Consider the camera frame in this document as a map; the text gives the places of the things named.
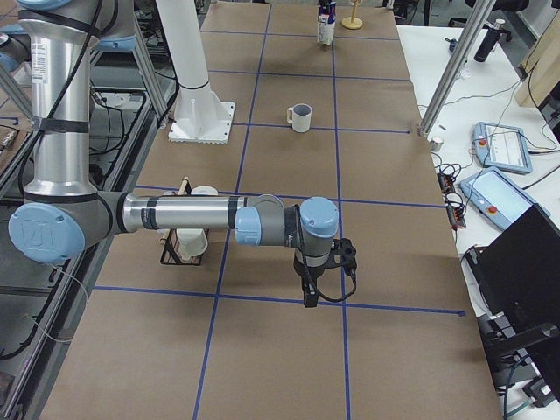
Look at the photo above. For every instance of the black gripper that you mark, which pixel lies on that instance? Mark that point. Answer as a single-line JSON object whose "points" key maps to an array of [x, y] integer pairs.
{"points": [[324, 6], [306, 275]]}

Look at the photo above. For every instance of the blue white milk carton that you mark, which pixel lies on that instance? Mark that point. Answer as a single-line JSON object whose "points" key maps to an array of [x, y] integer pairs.
{"points": [[325, 27]]}

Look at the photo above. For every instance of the white mug with dark inside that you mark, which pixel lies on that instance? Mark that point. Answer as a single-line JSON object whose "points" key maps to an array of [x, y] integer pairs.
{"points": [[299, 117]]}

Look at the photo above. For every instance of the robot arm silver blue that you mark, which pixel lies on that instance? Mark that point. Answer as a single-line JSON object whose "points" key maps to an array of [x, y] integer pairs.
{"points": [[64, 213], [16, 45]]}

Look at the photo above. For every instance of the wooden cup tree stand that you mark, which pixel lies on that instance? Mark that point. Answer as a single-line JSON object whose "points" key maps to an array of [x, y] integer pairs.
{"points": [[353, 22]]}

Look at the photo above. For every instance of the white mug front on rack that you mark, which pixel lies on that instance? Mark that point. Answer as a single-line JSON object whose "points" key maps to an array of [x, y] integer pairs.
{"points": [[192, 242]]}

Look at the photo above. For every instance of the white mug on rack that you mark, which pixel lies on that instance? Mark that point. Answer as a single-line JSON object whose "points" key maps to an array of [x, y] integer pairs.
{"points": [[204, 190], [192, 242]]}

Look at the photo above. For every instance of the white mug rear on rack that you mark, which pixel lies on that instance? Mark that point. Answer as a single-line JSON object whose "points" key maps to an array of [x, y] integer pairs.
{"points": [[204, 190]]}

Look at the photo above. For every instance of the black bottle white cap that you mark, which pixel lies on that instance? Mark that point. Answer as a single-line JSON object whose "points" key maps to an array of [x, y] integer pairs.
{"points": [[492, 36]]}

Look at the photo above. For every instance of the small metal cylinder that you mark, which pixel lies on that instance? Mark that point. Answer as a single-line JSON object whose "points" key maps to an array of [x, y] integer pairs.
{"points": [[436, 143]]}

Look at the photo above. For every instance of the black monitor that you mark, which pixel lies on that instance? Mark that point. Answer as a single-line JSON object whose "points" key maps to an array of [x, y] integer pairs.
{"points": [[518, 276]]}

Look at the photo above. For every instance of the teach pendant near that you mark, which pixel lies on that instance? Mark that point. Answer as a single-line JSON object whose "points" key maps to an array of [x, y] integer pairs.
{"points": [[496, 196]]}

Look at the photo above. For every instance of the teach pendant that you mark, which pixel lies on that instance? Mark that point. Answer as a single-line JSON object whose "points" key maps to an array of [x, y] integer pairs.
{"points": [[501, 146], [496, 196]]}

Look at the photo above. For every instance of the teach pendant far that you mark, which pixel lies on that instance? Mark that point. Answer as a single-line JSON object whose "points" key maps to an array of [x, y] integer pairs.
{"points": [[501, 146]]}

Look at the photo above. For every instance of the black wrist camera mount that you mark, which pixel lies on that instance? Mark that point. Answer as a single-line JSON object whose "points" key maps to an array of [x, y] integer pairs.
{"points": [[342, 255]]}

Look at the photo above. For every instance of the black wire mug rack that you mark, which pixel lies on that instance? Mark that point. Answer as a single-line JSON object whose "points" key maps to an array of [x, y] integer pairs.
{"points": [[170, 255]]}

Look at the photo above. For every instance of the aluminium frame post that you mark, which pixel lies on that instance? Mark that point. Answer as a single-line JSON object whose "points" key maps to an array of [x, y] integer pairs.
{"points": [[474, 24]]}

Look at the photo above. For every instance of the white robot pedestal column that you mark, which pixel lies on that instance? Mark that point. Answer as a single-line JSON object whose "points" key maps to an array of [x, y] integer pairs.
{"points": [[199, 114]]}

